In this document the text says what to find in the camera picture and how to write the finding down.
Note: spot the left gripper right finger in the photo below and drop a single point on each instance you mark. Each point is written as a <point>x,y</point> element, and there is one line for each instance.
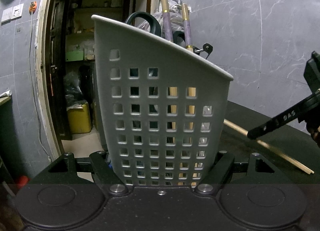
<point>220,173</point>

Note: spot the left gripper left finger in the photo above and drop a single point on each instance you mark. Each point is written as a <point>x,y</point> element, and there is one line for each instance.
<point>104,175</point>

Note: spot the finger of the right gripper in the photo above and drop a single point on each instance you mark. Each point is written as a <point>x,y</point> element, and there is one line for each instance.
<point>294,112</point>

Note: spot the plain wooden chopstick one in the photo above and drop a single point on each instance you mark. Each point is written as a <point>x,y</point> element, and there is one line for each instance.
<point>273,149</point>

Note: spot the grey perforated plastic basket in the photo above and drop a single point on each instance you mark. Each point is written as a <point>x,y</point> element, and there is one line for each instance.
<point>162,106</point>

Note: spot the purple banded chopstick one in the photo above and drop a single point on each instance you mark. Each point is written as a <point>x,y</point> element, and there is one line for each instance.
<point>169,36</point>

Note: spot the yellow jerry can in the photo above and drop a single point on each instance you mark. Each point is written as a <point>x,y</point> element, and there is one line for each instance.
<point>79,118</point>

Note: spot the green box on shelf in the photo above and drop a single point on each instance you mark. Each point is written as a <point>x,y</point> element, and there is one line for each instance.
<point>74,56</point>

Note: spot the black handled scissors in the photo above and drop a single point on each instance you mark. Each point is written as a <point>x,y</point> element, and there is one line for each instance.
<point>154,24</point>

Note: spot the white wall switch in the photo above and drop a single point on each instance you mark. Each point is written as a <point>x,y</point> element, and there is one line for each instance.
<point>12,13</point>

